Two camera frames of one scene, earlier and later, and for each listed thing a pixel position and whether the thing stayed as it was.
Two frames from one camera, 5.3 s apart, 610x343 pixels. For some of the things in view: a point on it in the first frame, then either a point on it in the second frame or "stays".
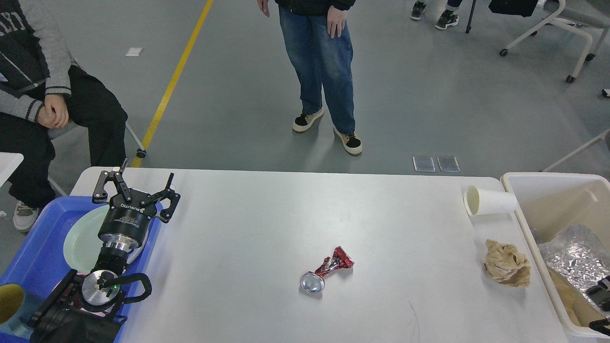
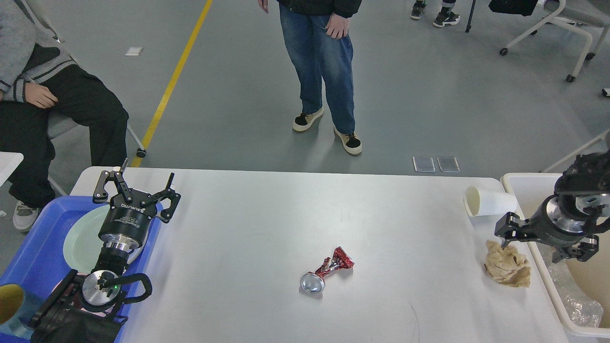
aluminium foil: [576, 253] to [581, 310]
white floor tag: [134, 51] stays
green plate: [81, 246] stays
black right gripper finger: [600, 293] to [510, 226]
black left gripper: [127, 223] stays
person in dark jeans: [449, 17] stays
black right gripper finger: [598, 326] to [583, 251]
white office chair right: [566, 13] stays
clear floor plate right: [448, 164] stays
